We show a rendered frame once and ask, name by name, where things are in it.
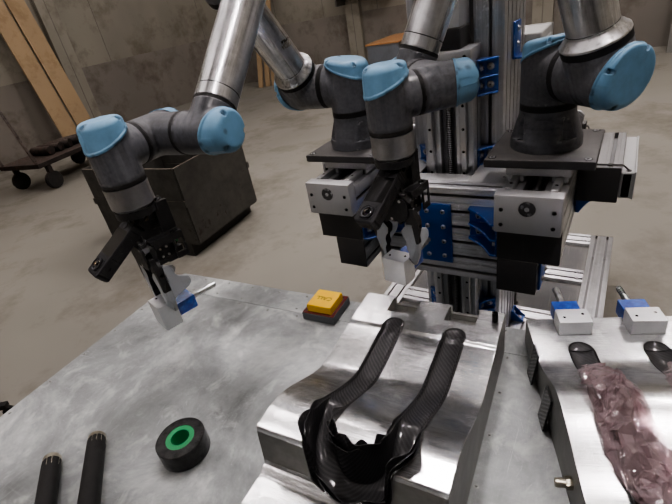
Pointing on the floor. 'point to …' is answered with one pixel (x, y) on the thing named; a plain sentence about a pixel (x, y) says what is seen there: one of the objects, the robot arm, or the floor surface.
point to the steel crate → (194, 194)
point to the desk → (384, 48)
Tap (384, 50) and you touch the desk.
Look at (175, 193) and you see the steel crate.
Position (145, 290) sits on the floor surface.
